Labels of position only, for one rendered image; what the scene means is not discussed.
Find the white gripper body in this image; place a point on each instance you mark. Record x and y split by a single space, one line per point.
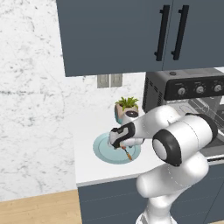
132 142

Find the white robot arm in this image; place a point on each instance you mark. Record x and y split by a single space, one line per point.
180 137

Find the kebab skewer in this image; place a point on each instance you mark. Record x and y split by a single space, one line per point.
127 154

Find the black toaster oven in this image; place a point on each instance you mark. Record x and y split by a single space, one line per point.
156 87

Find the round toaster oven knob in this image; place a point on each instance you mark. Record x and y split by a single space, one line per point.
199 89
181 92
218 87

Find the toaster oven door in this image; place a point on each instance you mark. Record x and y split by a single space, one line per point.
215 148

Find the wide dark blue cupboard door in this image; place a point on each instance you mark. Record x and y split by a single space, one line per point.
110 35

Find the narrow dark blue cupboard door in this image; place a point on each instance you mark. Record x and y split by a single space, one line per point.
201 32

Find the light blue plate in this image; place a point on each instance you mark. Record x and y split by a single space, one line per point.
108 151

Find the green potted plant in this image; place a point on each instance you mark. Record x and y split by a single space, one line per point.
127 102

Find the dark blue base cupboard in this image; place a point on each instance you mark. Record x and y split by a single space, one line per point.
108 204

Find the grey wall socket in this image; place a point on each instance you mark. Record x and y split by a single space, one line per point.
109 80

